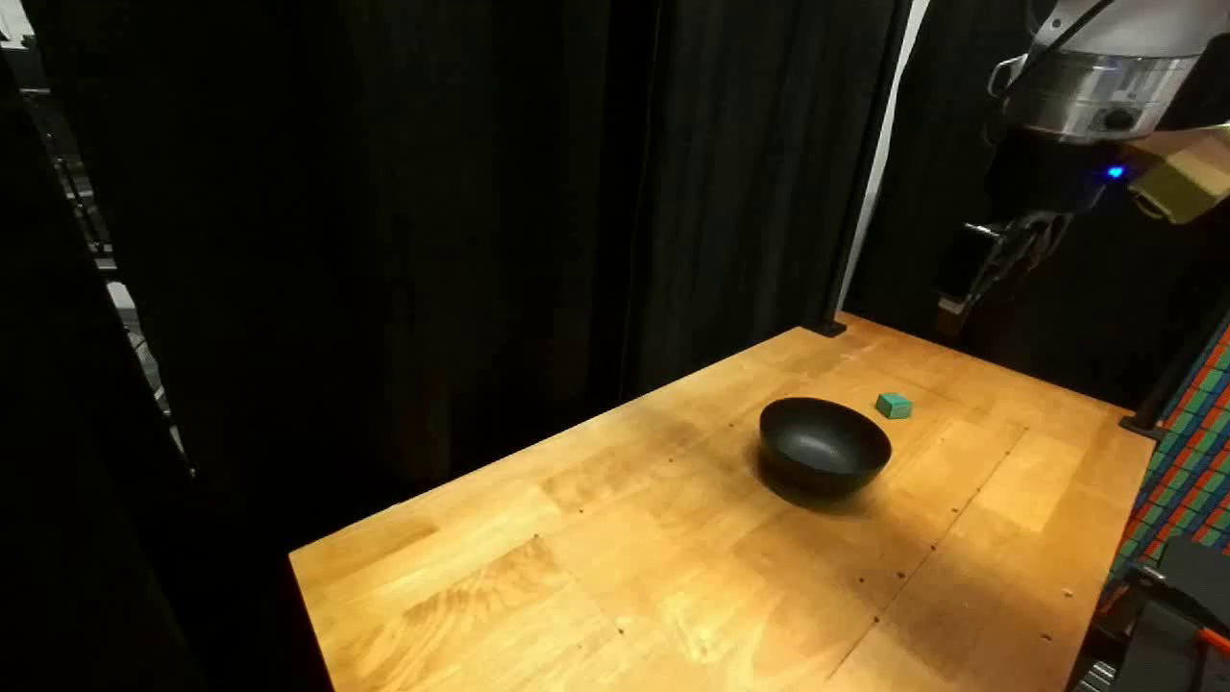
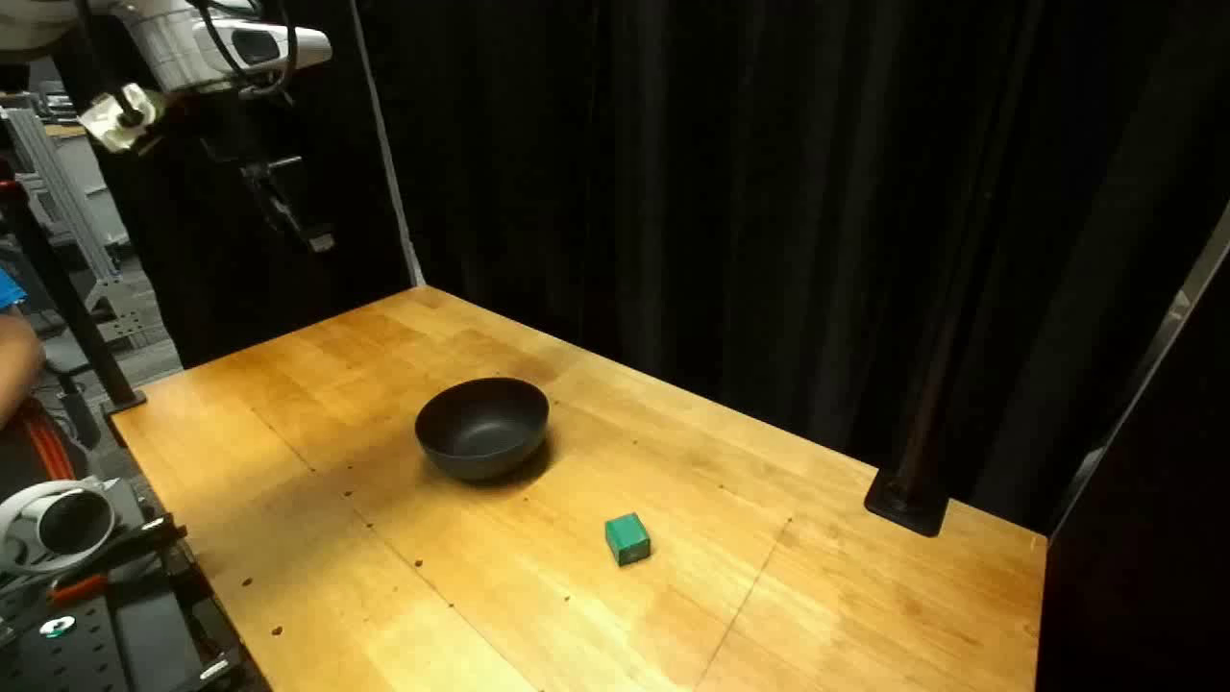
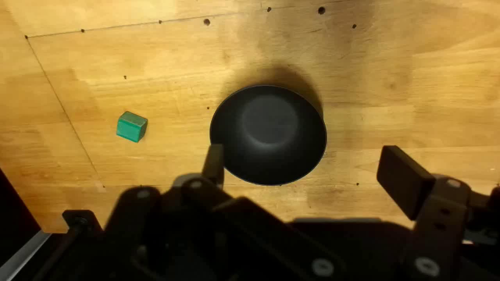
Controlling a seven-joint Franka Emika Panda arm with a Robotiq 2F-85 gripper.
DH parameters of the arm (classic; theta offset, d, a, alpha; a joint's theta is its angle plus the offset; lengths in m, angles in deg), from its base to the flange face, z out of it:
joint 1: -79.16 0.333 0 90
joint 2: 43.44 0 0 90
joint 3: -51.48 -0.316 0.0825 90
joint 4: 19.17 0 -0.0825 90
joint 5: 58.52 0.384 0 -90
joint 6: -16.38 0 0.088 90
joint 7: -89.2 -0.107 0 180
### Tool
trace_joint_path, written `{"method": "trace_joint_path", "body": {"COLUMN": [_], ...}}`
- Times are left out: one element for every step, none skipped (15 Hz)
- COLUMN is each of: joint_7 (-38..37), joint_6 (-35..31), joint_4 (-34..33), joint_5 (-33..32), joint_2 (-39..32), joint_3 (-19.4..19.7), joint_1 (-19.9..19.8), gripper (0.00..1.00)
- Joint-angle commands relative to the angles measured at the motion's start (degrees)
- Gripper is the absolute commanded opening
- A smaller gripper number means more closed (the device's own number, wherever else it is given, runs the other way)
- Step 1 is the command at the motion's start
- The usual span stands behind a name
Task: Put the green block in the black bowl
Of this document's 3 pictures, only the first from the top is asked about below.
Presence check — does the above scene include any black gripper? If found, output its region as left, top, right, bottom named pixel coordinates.
left=932, top=132, right=1146, bottom=340

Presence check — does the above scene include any silver camera stand rail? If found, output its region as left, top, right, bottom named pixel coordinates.
left=13, top=51, right=203, bottom=481

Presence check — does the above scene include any colourful plaid cloth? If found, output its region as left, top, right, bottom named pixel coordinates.
left=1111, top=320, right=1230, bottom=586

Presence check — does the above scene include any black bowl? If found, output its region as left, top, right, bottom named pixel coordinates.
left=756, top=393, right=895, bottom=504

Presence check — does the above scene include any white vertical pole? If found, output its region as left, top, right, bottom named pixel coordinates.
left=831, top=0, right=934, bottom=320

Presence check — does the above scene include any tan cardboard box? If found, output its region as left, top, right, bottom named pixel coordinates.
left=1125, top=118, right=1230, bottom=232

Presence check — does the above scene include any black and orange equipment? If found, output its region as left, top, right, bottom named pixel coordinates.
left=1068, top=545, right=1230, bottom=692

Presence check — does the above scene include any black curtain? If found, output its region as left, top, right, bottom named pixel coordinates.
left=22, top=0, right=1230, bottom=542

